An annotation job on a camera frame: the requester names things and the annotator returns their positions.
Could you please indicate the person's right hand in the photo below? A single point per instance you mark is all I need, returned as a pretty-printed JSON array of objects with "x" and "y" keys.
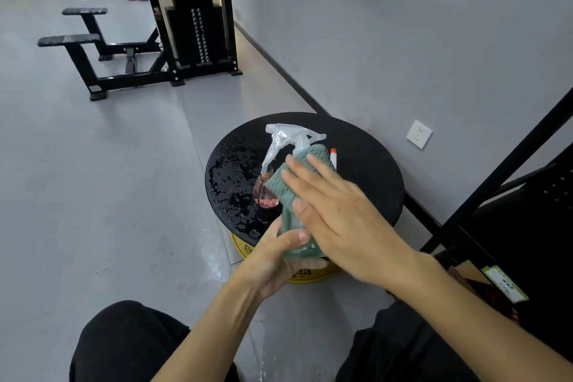
[{"x": 353, "y": 229}]

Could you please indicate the person's left hand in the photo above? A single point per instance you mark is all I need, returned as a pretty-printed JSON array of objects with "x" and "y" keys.
[{"x": 264, "y": 267}]

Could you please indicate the pink spray bottle grey nozzle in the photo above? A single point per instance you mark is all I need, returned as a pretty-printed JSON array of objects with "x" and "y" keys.
[{"x": 264, "y": 196}]

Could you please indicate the pink bottle orange white nozzle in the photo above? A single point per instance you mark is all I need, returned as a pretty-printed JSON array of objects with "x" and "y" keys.
[{"x": 333, "y": 158}]

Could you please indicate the green cleaning cloth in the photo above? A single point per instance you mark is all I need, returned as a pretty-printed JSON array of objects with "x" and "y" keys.
[{"x": 279, "y": 184}]

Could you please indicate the green spray bottle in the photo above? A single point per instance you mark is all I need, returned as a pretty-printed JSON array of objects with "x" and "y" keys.
[{"x": 291, "y": 133}]

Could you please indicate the black metal rack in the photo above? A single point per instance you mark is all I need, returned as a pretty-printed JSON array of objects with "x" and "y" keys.
[{"x": 515, "y": 225}]

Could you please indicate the person's left forearm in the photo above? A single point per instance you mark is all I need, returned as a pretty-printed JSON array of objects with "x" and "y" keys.
[{"x": 206, "y": 337}]

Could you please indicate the person's right forearm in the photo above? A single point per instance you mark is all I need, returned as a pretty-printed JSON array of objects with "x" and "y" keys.
[{"x": 483, "y": 328}]

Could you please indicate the round black table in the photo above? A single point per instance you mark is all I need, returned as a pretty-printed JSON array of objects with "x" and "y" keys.
[{"x": 371, "y": 180}]

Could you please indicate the green white label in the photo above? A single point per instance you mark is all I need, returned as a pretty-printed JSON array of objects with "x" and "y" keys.
[{"x": 505, "y": 284}]

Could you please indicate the white wall socket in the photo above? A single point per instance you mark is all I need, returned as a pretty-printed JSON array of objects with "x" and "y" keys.
[{"x": 419, "y": 134}]

